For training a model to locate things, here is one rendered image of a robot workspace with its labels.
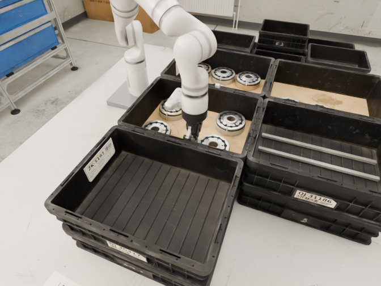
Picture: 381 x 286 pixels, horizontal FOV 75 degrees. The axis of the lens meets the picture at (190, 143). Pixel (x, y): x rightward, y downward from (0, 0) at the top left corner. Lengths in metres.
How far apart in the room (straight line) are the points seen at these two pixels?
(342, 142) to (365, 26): 3.20
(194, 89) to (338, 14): 3.47
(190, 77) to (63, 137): 0.71
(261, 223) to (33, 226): 0.70
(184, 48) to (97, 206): 0.46
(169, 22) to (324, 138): 0.64
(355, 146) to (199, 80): 0.60
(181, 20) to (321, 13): 3.43
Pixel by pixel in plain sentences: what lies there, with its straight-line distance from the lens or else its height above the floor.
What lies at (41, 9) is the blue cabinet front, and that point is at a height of 0.65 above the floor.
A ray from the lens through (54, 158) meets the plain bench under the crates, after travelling 1.10.
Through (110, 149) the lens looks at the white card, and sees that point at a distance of 0.78.
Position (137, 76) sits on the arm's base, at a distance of 1.18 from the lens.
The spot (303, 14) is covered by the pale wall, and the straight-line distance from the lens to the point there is 3.98.
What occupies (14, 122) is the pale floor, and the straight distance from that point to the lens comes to 2.67.
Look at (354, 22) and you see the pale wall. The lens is 4.07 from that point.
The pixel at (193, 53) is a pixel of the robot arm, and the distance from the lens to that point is 0.58.
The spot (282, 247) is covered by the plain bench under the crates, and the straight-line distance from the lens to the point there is 0.83.
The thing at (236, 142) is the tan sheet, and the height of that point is 0.83.
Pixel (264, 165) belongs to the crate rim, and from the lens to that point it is 0.67.
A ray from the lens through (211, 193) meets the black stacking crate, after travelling 0.72.
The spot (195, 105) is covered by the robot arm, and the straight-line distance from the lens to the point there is 0.66.
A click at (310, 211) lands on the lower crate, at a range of 0.82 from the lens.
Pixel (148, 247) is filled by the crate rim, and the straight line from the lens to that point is 0.54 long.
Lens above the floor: 1.43
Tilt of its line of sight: 45 degrees down
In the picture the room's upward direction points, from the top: straight up
